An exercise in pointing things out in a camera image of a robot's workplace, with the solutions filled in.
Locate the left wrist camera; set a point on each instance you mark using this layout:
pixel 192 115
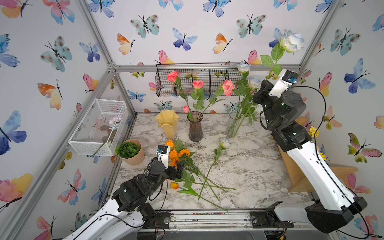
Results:
pixel 163 154

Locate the orange ranunculus flower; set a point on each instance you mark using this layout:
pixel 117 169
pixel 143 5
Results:
pixel 174 156

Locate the small white rose stem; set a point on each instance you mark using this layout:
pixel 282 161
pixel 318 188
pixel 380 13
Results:
pixel 288 42

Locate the orange tulip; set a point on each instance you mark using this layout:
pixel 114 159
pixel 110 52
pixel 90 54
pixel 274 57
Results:
pixel 190 191

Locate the yellow ruffled vase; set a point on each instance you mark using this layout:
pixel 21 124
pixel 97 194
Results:
pixel 168 121

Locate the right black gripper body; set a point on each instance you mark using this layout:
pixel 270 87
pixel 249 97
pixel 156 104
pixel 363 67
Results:
pixel 263 92

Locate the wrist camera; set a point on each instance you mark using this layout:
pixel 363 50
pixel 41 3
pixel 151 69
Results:
pixel 163 154
pixel 285 81

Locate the pink tulip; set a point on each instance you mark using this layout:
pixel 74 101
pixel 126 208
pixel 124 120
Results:
pixel 187 111

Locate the purple glass vase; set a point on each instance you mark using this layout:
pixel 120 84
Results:
pixel 195 131

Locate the pink rose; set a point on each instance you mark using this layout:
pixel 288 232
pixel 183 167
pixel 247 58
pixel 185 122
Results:
pixel 226 89

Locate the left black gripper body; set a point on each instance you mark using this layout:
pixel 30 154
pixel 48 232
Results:
pixel 171 174

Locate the wooden corner shelf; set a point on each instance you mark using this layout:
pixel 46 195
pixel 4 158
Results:
pixel 299 181

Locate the white mesh wall basket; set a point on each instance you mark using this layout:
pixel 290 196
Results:
pixel 100 129

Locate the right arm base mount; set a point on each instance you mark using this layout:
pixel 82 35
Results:
pixel 267 218

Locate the potted green succulent plant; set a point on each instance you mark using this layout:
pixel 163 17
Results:
pixel 131 152

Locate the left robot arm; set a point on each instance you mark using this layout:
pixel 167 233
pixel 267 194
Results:
pixel 127 210

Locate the orange rose flower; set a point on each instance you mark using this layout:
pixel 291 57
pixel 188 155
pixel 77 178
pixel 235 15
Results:
pixel 171 144

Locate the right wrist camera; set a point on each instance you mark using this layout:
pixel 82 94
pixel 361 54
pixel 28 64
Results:
pixel 285 81

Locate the sunflower bouquet in vase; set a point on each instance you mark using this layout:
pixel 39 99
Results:
pixel 314 133

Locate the clear glass vase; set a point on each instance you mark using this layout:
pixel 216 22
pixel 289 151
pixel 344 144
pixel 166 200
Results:
pixel 233 125

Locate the pink rose pair stem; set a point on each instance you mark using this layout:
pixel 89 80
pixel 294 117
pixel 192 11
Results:
pixel 197 93

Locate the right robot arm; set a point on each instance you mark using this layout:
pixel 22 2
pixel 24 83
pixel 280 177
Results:
pixel 337 205

